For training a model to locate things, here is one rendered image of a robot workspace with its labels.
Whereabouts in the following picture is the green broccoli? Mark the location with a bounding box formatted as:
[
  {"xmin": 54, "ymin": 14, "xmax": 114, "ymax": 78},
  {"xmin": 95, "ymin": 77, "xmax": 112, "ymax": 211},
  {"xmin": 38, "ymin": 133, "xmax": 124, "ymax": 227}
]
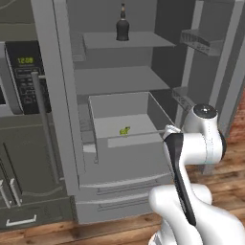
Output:
[{"xmin": 119, "ymin": 125, "xmax": 131, "ymax": 137}]

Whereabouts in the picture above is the grey fridge drawer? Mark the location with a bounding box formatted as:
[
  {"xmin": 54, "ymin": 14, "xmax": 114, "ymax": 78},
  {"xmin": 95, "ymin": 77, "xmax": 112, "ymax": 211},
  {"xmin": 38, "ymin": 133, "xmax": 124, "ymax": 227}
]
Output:
[{"xmin": 87, "ymin": 91, "xmax": 177, "ymax": 166}]

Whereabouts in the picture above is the grey fridge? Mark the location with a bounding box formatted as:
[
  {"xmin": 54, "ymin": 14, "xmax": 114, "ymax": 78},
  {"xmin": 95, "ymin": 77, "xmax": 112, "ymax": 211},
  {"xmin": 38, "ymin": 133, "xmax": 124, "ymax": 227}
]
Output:
[{"xmin": 31, "ymin": 0, "xmax": 245, "ymax": 225}]

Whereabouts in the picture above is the wide grey fridge shelf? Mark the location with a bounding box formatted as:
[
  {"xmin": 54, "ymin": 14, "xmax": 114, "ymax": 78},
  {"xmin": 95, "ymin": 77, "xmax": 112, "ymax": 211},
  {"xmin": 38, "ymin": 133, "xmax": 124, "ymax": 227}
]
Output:
[{"xmin": 73, "ymin": 65, "xmax": 171, "ymax": 97}]

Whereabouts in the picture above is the grey freezer drawer front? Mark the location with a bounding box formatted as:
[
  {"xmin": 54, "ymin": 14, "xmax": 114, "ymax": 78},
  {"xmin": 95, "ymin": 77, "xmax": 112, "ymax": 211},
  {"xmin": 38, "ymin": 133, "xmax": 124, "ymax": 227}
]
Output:
[
  {"xmin": 74, "ymin": 191, "xmax": 161, "ymax": 225},
  {"xmin": 78, "ymin": 171, "xmax": 175, "ymax": 205}
]

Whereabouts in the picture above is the short grey fridge shelf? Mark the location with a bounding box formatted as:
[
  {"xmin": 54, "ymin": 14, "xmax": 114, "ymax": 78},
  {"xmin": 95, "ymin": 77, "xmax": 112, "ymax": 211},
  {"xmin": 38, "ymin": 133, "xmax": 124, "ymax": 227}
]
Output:
[{"xmin": 82, "ymin": 31, "xmax": 177, "ymax": 51}]

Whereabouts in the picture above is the grey fridge door with bins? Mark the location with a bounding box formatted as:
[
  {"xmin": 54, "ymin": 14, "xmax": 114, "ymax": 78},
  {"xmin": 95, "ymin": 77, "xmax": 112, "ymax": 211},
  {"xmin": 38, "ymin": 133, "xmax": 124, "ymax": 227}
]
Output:
[{"xmin": 171, "ymin": 0, "xmax": 245, "ymax": 138}]

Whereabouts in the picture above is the dark glass bottle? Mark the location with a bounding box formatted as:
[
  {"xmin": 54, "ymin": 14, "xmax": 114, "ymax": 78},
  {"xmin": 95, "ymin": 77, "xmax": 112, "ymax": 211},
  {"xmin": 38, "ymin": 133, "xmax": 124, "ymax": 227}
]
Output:
[{"xmin": 115, "ymin": 3, "xmax": 130, "ymax": 42}]

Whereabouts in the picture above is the dark green cupboard run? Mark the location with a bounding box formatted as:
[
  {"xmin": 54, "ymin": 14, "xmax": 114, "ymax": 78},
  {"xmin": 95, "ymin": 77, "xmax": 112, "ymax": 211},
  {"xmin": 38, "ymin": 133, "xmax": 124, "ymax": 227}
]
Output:
[{"xmin": 0, "ymin": 113, "xmax": 77, "ymax": 233}]

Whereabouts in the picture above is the black microwave oven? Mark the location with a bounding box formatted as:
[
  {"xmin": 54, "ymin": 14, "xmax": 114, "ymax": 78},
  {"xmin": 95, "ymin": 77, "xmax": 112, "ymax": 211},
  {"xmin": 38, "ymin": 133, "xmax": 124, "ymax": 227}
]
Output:
[{"xmin": 0, "ymin": 40, "xmax": 53, "ymax": 118}]

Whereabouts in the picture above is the large grey door bin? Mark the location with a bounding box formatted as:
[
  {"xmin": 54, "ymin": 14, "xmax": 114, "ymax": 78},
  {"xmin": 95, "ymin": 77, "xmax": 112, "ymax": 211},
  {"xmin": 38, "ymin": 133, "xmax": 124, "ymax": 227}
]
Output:
[{"xmin": 179, "ymin": 28, "xmax": 225, "ymax": 57}]

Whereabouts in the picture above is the grey fridge door with handle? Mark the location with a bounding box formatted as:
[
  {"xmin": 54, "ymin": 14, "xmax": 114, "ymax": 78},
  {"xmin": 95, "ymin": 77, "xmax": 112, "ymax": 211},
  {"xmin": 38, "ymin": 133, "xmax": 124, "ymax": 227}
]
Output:
[{"xmin": 31, "ymin": 0, "xmax": 86, "ymax": 196}]

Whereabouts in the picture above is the grey freezer drawer handle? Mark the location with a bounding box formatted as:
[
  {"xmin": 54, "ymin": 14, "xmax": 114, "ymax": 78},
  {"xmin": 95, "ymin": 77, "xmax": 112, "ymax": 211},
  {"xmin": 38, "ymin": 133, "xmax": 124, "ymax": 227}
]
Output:
[
  {"xmin": 97, "ymin": 199, "xmax": 151, "ymax": 212},
  {"xmin": 96, "ymin": 181, "xmax": 174, "ymax": 196}
]

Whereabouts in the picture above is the grey fridge door handle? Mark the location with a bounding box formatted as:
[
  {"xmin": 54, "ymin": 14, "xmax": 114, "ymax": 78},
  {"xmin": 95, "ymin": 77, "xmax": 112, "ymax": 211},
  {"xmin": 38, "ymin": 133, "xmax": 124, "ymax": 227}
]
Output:
[{"xmin": 30, "ymin": 71, "xmax": 60, "ymax": 185}]

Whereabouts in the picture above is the silver cupboard door handle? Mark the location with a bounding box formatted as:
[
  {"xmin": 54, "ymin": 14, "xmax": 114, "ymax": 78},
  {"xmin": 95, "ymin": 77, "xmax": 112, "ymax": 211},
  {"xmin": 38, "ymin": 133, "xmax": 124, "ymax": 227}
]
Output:
[
  {"xmin": 9, "ymin": 177, "xmax": 23, "ymax": 208},
  {"xmin": 0, "ymin": 179, "xmax": 12, "ymax": 210}
]

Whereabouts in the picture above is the silver cupboard drawer handle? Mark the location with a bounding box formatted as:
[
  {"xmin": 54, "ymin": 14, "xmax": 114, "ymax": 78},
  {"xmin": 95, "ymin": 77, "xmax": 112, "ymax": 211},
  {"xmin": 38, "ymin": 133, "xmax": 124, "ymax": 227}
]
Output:
[{"xmin": 5, "ymin": 213, "xmax": 38, "ymax": 228}]

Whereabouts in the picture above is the dark green wall cupboard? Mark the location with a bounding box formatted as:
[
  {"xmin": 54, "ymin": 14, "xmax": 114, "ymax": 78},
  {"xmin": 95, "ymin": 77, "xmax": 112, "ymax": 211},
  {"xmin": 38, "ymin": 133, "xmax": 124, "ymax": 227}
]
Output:
[{"xmin": 0, "ymin": 0, "xmax": 36, "ymax": 42}]

